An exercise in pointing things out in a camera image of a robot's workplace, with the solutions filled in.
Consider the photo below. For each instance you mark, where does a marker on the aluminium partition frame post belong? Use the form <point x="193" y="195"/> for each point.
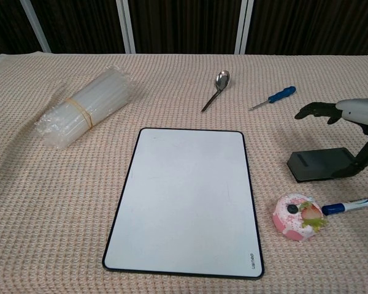
<point x="244" y="24"/>
<point x="125" y="24"/>
<point x="35" y="24"/>

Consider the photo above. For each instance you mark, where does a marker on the clear plastic straw bundle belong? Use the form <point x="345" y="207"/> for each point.
<point x="86" y="104"/>

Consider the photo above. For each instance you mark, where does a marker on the right black grey robot hand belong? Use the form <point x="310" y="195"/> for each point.
<point x="362" y="111"/>

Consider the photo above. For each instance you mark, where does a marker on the metal spoon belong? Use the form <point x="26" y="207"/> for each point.
<point x="222" y="79"/>

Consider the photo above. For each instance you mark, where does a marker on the white whiteboard with black rim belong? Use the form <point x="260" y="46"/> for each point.
<point x="184" y="199"/>

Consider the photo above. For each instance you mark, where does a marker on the whiteboard marker with blue cap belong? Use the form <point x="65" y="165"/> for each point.
<point x="352" y="205"/>

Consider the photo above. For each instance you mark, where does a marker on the beige woven tablecloth with fringe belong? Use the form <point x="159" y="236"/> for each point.
<point x="49" y="214"/>

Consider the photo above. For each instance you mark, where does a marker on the dark fabric partition panel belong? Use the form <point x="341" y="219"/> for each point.
<point x="6" y="27"/>
<point x="309" y="24"/>
<point x="184" y="24"/>
<point x="79" y="24"/>

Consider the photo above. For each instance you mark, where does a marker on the grey whiteboard eraser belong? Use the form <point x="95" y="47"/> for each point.
<point x="319" y="165"/>

